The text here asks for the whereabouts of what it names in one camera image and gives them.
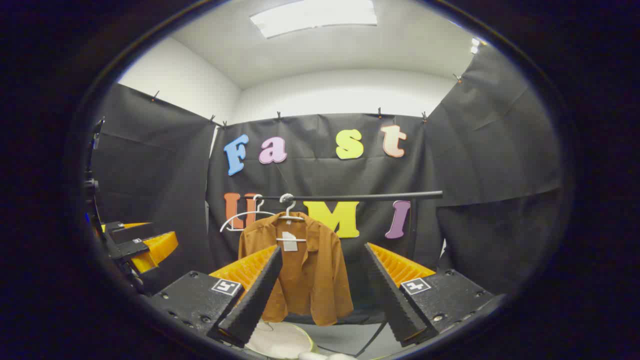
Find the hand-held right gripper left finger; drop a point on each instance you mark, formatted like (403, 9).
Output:
(252, 305)

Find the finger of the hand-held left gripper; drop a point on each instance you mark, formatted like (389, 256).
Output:
(160, 247)
(130, 232)

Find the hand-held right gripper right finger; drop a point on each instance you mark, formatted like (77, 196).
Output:
(395, 305)

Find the brown shirt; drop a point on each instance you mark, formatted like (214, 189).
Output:
(315, 280)

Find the white clothes hanger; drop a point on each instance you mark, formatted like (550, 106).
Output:
(298, 218)
(245, 214)

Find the black backdrop cloth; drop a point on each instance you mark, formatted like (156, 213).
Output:
(310, 175)

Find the row of black cloth clips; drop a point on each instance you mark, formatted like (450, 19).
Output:
(379, 113)

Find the ceiling light panel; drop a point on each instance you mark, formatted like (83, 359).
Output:
(315, 17)

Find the black clothes rail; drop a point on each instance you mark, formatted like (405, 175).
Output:
(360, 196)

